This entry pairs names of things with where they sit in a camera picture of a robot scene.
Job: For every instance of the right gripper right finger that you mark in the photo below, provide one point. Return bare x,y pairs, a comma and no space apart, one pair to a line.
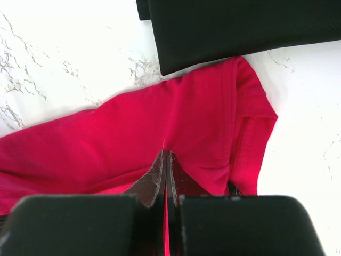
178,183

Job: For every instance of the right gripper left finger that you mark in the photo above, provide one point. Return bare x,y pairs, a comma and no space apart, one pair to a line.
145,225

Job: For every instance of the magenta red t shirt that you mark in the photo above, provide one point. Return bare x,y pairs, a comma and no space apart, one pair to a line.
63,181

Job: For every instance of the folded black t shirt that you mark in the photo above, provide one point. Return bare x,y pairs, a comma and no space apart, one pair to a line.
193,32

